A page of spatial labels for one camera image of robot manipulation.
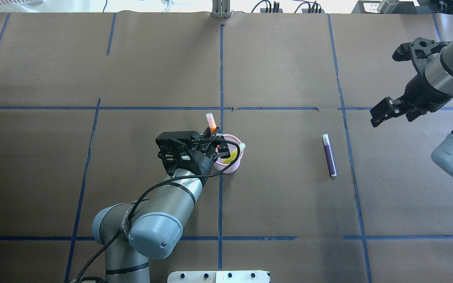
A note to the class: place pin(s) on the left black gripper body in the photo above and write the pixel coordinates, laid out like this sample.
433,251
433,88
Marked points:
199,160

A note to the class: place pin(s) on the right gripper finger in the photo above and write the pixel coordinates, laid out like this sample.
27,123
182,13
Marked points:
384,110
413,114

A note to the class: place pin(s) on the black box on desk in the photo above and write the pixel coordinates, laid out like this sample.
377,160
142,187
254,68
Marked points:
409,7

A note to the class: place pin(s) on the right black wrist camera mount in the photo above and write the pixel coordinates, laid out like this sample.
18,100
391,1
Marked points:
420,52

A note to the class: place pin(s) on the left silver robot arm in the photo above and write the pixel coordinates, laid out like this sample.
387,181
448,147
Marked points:
151,226

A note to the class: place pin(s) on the white plastic basket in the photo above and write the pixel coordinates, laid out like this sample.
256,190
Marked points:
8,3

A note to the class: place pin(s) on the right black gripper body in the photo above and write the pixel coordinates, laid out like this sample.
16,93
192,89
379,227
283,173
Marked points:
418,91

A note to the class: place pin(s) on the purple highlighter pen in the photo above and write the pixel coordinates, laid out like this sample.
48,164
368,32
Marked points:
329,156

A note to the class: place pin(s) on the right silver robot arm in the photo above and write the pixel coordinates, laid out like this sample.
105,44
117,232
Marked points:
439,74

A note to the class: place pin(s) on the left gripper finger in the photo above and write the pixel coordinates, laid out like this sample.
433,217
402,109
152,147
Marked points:
223,151

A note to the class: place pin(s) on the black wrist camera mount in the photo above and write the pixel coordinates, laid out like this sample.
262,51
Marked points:
420,52
175,151

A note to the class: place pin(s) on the aluminium profile post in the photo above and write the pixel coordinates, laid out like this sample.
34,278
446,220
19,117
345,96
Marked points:
221,9

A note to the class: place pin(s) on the yellow highlighter pen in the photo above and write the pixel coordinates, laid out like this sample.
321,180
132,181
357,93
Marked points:
235,153

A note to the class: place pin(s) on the orange highlighter pen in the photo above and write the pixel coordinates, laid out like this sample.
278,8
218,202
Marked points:
211,121

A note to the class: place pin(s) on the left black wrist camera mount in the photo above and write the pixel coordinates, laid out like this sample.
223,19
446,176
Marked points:
175,151

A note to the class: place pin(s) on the small steel cup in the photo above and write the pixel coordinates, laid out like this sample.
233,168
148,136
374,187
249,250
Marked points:
387,6

